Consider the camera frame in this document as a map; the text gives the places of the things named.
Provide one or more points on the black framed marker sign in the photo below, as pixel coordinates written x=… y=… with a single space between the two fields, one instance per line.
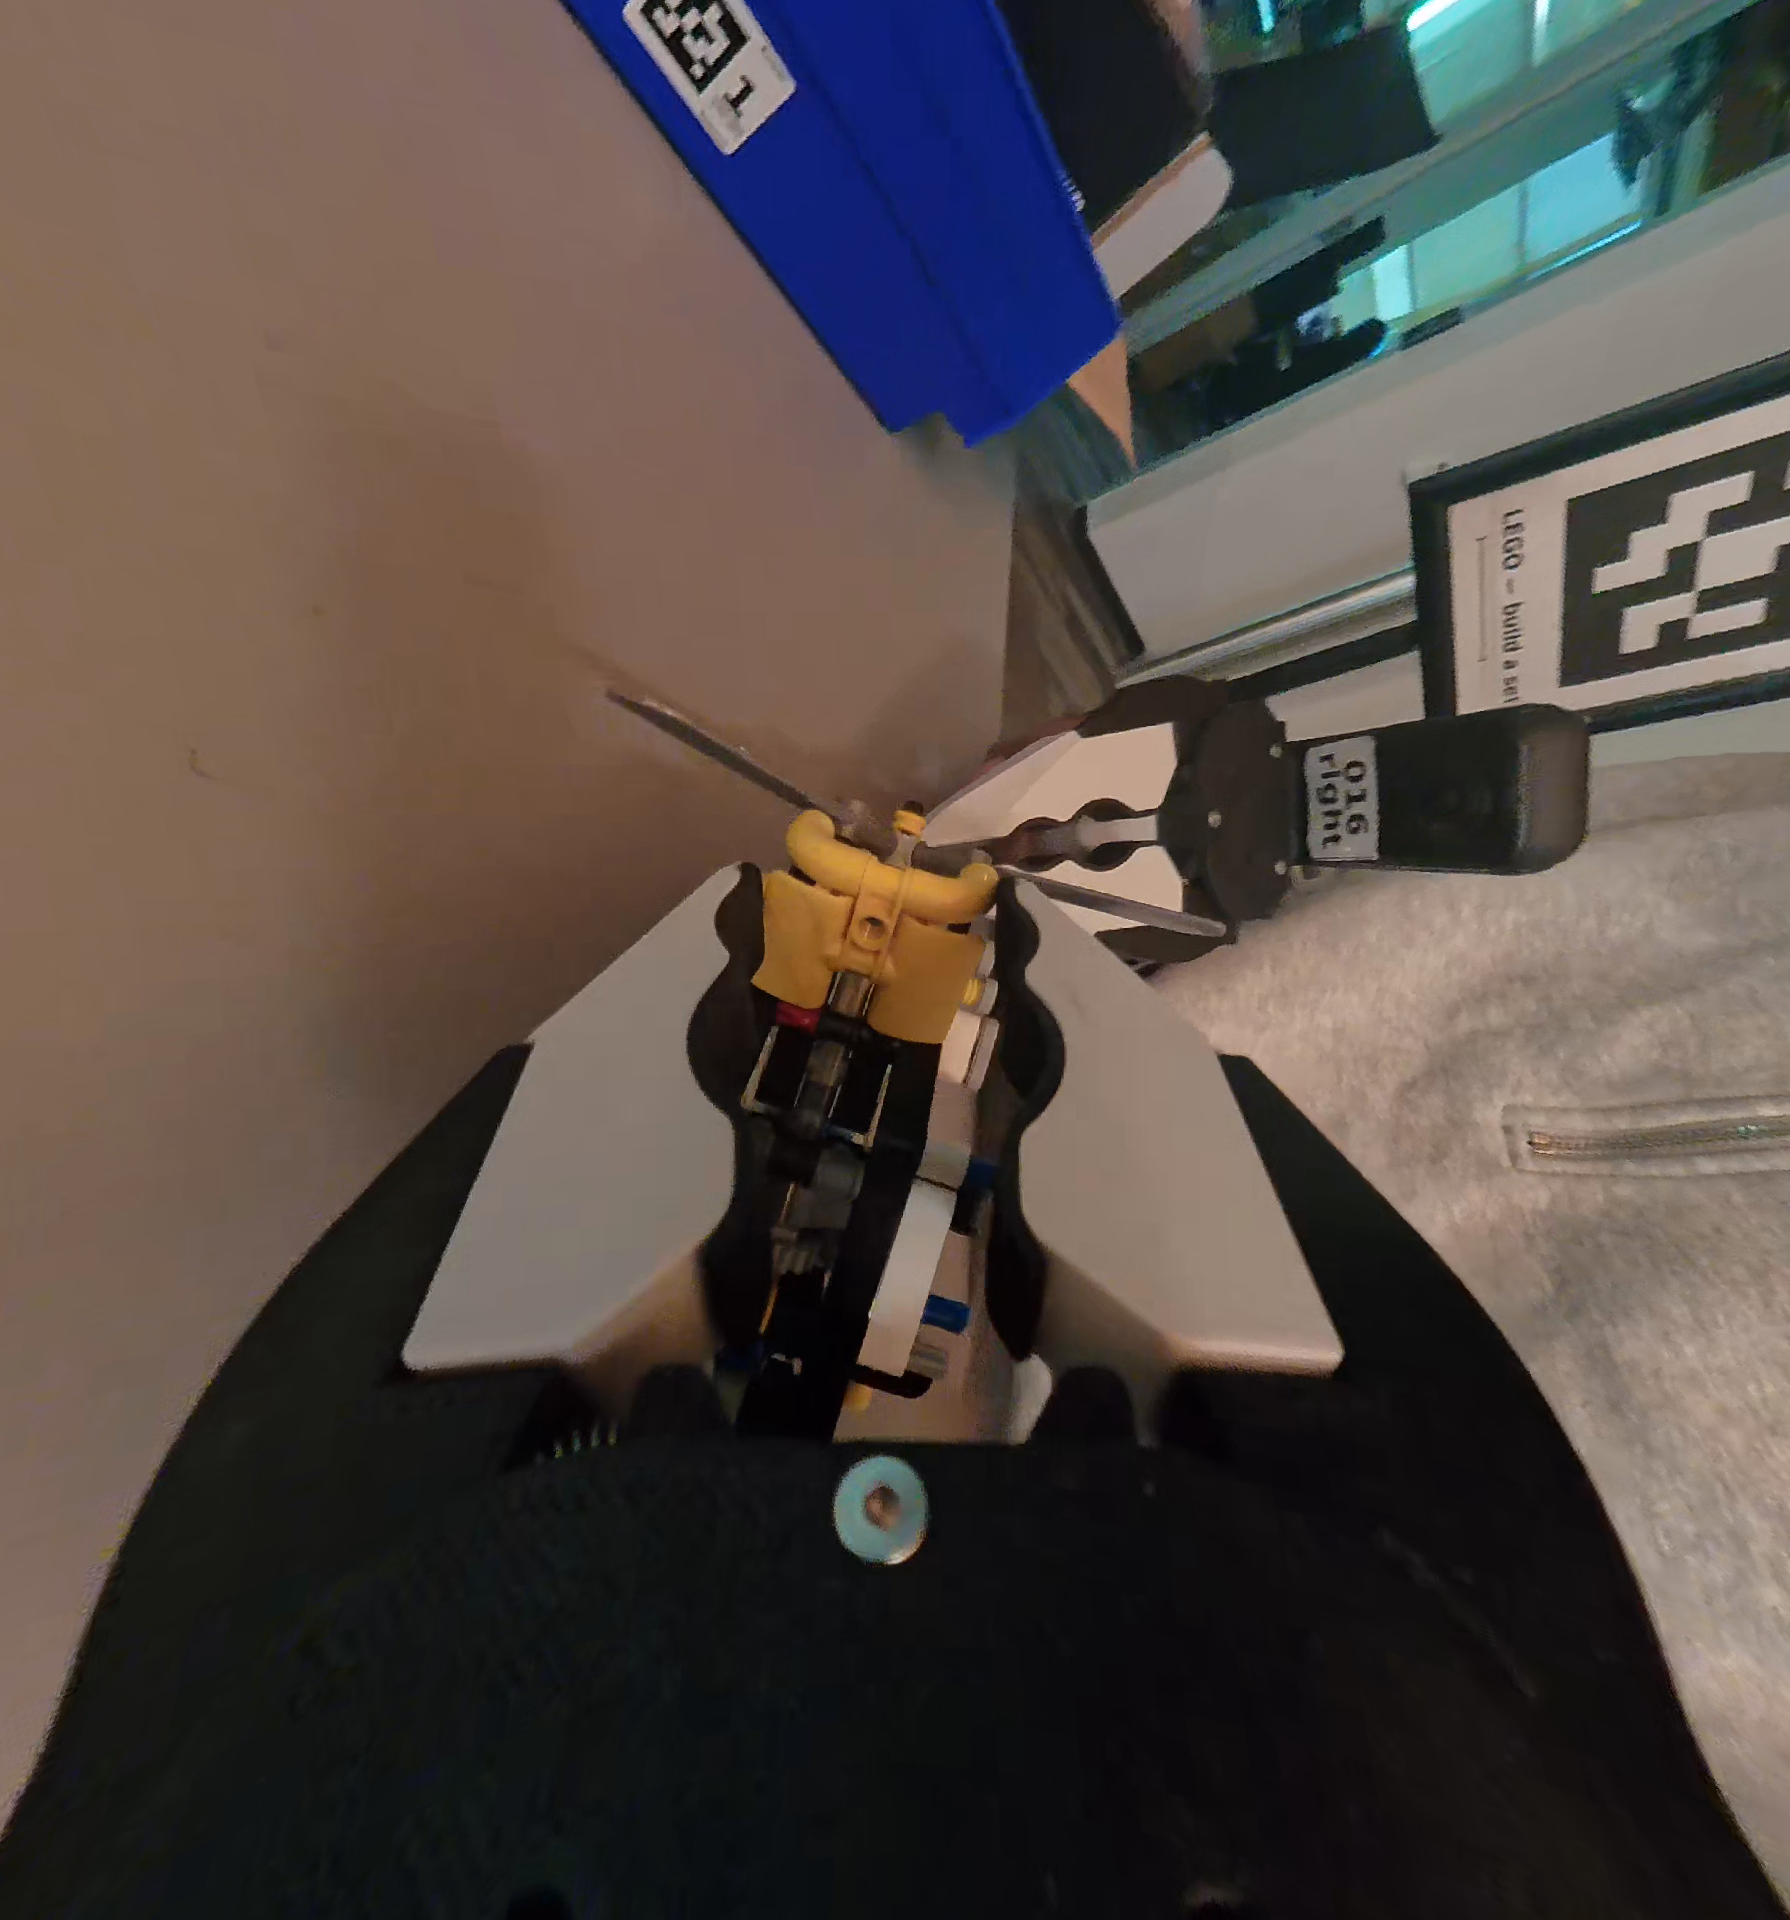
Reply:
x=1496 y=601

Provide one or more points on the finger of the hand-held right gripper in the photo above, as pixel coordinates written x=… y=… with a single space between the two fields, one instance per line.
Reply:
x=1090 y=772
x=1093 y=861

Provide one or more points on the yellow black lego helicopter model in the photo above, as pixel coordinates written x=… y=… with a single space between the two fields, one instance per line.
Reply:
x=850 y=930

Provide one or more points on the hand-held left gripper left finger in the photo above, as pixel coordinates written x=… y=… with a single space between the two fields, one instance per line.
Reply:
x=567 y=1184

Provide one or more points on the blue plastic bin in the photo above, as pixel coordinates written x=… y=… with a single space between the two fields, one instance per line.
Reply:
x=895 y=194

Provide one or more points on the grey hooded sweatshirt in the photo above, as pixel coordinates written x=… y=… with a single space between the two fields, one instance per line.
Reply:
x=1585 y=1348

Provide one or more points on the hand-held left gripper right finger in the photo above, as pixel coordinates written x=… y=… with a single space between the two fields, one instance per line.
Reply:
x=1180 y=1200

